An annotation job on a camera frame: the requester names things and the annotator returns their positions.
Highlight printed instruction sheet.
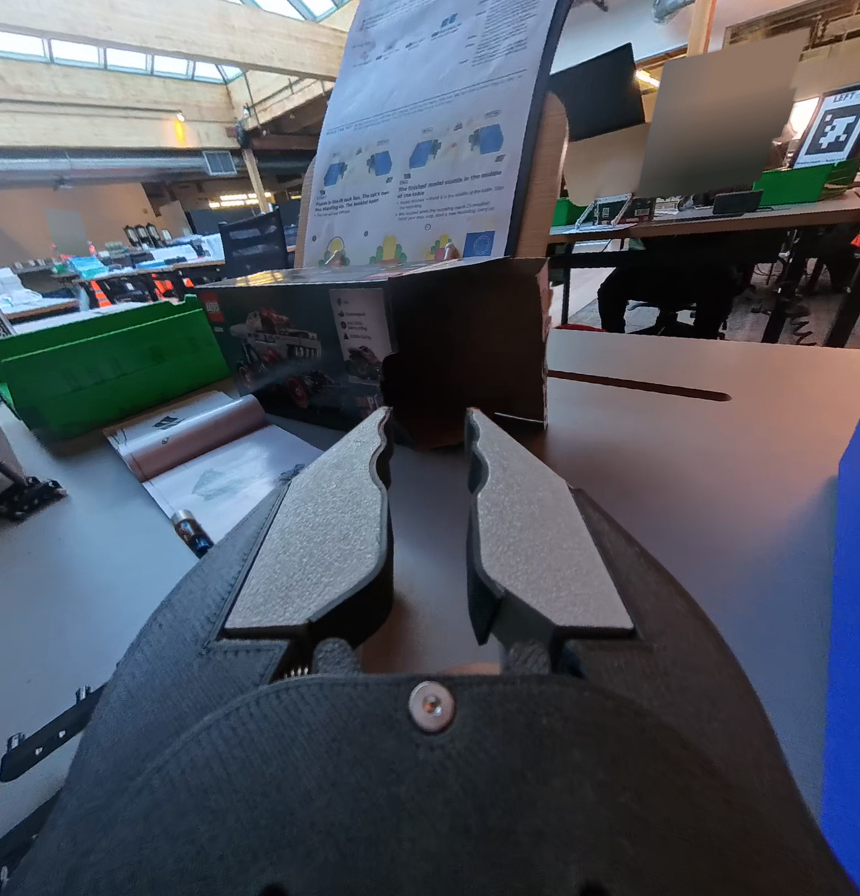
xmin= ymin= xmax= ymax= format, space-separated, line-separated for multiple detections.
xmin=300 ymin=0 xmax=562 ymax=268

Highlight small blue orange cylinder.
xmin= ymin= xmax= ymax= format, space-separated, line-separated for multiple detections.
xmin=169 ymin=509 xmax=215 ymax=559

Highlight lego instruction booklet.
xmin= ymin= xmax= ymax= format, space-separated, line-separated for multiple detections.
xmin=104 ymin=388 xmax=327 ymax=545

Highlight black monitor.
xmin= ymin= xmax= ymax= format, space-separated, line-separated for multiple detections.
xmin=548 ymin=43 xmax=647 ymax=142
xmin=219 ymin=210 xmax=292 ymax=280

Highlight green plastic bin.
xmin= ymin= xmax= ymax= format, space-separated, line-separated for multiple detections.
xmin=0 ymin=294 xmax=205 ymax=387
xmin=752 ymin=160 xmax=860 ymax=208
xmin=0 ymin=308 xmax=236 ymax=440

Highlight cardboard sheet stand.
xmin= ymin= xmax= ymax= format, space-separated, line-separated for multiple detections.
xmin=513 ymin=91 xmax=572 ymax=261

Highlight wooden work table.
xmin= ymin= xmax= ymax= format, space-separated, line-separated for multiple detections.
xmin=548 ymin=188 xmax=860 ymax=347

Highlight blue plastic bin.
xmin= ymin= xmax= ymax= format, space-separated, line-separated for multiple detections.
xmin=818 ymin=364 xmax=860 ymax=896

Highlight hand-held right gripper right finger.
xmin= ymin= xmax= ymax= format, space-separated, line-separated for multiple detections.
xmin=464 ymin=408 xmax=635 ymax=646

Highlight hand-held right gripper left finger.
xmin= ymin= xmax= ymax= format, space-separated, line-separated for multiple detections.
xmin=222 ymin=406 xmax=396 ymax=645

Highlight black lego beam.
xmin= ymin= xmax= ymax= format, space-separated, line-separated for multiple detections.
xmin=0 ymin=685 xmax=109 ymax=784
xmin=0 ymin=794 xmax=60 ymax=884

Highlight framed marker sign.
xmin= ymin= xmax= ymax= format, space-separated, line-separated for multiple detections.
xmin=793 ymin=79 xmax=860 ymax=170

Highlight black lego beam axle assembly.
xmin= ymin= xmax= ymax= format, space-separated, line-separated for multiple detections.
xmin=0 ymin=475 xmax=68 ymax=522

